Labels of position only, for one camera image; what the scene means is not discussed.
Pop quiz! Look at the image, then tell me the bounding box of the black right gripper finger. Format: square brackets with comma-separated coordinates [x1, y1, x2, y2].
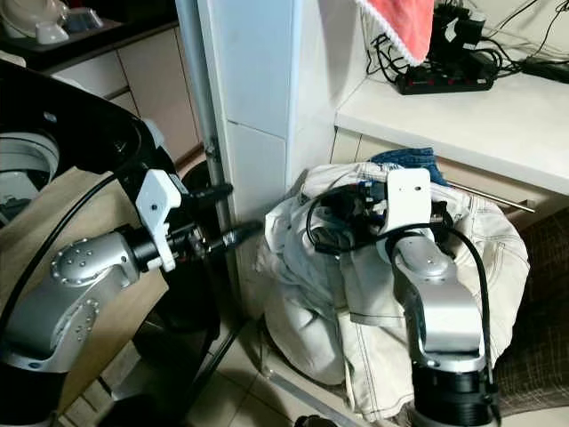
[312, 186, 340, 224]

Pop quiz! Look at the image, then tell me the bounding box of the white denim garment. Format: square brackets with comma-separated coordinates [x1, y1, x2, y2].
[252, 162, 531, 424]

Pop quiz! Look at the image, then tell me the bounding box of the black top-load washing machine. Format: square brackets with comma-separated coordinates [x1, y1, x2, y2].
[0, 57, 189, 268]

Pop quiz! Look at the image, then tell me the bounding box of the blue denim garment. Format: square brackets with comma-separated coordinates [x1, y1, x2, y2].
[371, 147, 446, 184]

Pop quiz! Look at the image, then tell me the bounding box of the beige kitchen cabinet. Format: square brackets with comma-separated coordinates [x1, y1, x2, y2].
[52, 27, 202, 163]

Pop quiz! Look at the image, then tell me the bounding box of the thin metal rod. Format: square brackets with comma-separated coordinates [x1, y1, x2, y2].
[444, 180, 535, 214]

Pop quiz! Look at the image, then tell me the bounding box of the light wooden board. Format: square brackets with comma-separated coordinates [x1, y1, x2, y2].
[0, 167, 145, 421]

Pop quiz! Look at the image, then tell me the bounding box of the black power strip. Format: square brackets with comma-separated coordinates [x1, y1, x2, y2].
[395, 52, 498, 96]

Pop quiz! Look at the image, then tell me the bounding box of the red towel with white fringe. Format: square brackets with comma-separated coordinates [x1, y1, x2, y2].
[355, 0, 437, 67]

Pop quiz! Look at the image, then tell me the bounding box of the dark woven fabric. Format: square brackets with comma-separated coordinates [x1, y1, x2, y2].
[496, 208, 569, 416]

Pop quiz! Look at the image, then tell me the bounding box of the black plug adapter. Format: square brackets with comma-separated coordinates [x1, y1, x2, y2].
[434, 2, 488, 56]

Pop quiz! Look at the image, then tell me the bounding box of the small white cup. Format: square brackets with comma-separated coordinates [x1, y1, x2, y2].
[35, 23, 68, 45]

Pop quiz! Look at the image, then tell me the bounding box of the flat black power brick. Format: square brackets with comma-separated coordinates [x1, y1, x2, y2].
[521, 57, 569, 86]

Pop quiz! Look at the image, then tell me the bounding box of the cream ceramic pot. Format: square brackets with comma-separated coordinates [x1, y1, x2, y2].
[0, 0, 68, 42]

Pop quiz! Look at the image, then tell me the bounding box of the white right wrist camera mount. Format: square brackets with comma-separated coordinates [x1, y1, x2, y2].
[383, 166, 433, 238]

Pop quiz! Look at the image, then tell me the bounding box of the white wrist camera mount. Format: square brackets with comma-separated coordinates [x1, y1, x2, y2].
[132, 168, 184, 273]
[383, 166, 433, 238]

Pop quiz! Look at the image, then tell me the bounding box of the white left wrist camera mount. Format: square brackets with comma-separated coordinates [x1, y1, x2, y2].
[132, 168, 184, 273]

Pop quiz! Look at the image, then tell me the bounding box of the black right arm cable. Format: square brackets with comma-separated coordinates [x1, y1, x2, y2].
[305, 200, 499, 392]

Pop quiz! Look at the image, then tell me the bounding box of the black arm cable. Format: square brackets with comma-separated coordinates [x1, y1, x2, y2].
[0, 171, 134, 332]
[305, 200, 499, 392]

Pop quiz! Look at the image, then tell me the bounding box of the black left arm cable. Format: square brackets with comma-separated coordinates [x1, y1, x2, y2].
[0, 171, 134, 332]

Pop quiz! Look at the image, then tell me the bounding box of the black power cord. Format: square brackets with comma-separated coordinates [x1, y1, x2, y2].
[372, 28, 406, 86]

